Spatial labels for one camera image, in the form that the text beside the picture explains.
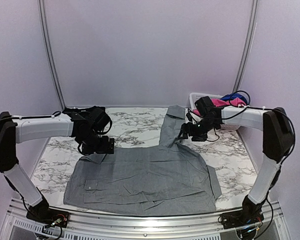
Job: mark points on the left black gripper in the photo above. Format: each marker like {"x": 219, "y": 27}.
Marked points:
{"x": 104, "y": 148}

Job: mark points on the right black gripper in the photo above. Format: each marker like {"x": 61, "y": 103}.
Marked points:
{"x": 191, "y": 133}

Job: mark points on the grey garment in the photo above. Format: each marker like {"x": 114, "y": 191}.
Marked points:
{"x": 168, "y": 179}

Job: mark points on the black t-shirt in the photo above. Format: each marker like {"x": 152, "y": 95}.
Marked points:
{"x": 82, "y": 111}

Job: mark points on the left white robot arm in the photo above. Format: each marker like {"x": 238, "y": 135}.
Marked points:
{"x": 88, "y": 127}

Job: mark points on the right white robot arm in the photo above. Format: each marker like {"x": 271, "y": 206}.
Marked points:
{"x": 278, "y": 141}

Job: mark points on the white plastic laundry basket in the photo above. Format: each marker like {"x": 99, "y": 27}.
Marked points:
{"x": 194, "y": 96}

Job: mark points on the blue garment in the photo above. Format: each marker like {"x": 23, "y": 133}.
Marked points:
{"x": 232, "y": 96}

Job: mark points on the pink garment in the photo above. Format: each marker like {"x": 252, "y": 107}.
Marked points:
{"x": 221, "y": 104}

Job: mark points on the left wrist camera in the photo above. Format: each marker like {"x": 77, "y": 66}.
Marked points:
{"x": 99, "y": 120}

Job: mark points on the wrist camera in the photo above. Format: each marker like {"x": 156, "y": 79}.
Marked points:
{"x": 99, "y": 120}
{"x": 205, "y": 105}

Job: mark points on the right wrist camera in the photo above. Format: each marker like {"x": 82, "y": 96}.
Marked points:
{"x": 205, "y": 105}

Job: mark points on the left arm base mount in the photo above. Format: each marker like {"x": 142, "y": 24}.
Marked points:
{"x": 50, "y": 216}

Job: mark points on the aluminium front rail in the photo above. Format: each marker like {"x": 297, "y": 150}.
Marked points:
{"x": 88, "y": 225}

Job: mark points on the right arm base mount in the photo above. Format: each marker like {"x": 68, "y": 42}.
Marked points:
{"x": 235, "y": 219}

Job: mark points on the right aluminium frame post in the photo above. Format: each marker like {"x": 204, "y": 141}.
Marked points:
{"x": 252, "y": 23}

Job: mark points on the aluminium frame post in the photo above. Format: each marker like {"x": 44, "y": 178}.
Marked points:
{"x": 252, "y": 23}
{"x": 49, "y": 53}

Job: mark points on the left aluminium frame post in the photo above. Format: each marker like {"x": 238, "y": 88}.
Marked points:
{"x": 49, "y": 53}

